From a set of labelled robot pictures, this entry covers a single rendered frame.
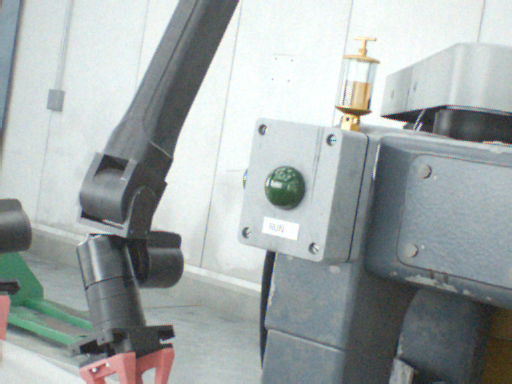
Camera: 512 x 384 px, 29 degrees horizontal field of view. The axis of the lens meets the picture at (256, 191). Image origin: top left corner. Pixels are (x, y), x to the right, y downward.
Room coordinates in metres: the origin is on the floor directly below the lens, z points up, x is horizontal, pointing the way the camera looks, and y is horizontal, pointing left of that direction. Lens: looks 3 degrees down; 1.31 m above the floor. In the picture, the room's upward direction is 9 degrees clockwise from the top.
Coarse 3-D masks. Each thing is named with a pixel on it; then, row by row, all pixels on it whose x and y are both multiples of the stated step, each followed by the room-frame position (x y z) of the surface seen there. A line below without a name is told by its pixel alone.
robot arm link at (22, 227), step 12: (0, 204) 1.28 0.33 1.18; (12, 204) 1.29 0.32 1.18; (0, 216) 1.27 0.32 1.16; (12, 216) 1.28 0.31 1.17; (24, 216) 1.29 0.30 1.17; (0, 228) 1.26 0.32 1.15; (12, 228) 1.27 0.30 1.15; (24, 228) 1.28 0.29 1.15; (0, 240) 1.26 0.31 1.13; (12, 240) 1.27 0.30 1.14; (24, 240) 1.28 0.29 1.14; (0, 252) 1.27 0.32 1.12
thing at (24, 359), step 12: (0, 348) 1.16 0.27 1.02; (12, 348) 1.15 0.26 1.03; (24, 348) 1.14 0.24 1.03; (0, 360) 1.16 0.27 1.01; (12, 360) 1.15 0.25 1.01; (24, 360) 1.13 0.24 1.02; (36, 360) 1.12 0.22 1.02; (48, 360) 1.12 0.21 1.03; (0, 372) 1.16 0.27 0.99; (12, 372) 1.15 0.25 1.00; (24, 372) 1.13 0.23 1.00; (36, 372) 1.11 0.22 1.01; (48, 372) 1.10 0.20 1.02; (60, 372) 1.08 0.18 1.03; (72, 372) 1.10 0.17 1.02
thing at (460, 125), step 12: (444, 120) 0.79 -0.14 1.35; (456, 120) 0.78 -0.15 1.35; (468, 120) 0.77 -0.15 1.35; (480, 120) 0.77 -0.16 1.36; (492, 120) 0.76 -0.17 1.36; (504, 120) 0.76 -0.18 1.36; (432, 132) 0.81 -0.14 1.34; (444, 132) 0.79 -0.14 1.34; (456, 132) 0.78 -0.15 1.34; (468, 132) 0.77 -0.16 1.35; (480, 132) 0.76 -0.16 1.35; (492, 132) 0.76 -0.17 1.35; (504, 132) 0.76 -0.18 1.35
